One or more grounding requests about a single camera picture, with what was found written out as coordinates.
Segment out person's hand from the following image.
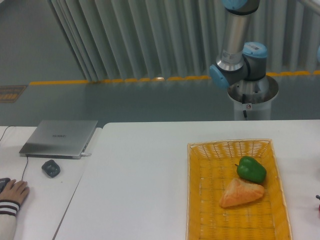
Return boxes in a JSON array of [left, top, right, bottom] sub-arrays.
[[0, 179, 30, 205]]

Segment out silver closed laptop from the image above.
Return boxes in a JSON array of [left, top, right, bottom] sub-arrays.
[[19, 120, 98, 160]]

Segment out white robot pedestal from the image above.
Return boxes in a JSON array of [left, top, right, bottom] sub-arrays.
[[227, 75, 279, 121]]

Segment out yellow wicker basket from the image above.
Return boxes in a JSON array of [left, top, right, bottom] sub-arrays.
[[185, 139, 292, 240]]

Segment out black mouse cable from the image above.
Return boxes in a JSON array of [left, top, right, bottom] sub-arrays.
[[0, 124, 38, 181]]

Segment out black keyboard corner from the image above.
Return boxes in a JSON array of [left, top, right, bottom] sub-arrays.
[[0, 177, 11, 193]]

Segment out white usb plug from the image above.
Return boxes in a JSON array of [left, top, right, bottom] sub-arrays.
[[81, 152, 92, 157]]

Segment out striped white sleeve forearm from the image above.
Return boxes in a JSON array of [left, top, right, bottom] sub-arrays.
[[0, 200, 21, 240]]

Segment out green bell pepper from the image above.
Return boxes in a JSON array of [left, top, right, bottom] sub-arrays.
[[235, 155, 267, 184]]

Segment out triangular bread pastry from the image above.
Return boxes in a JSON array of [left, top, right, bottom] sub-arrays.
[[219, 178, 265, 208]]

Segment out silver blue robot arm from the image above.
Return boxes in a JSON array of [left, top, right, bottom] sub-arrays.
[[209, 0, 320, 89]]

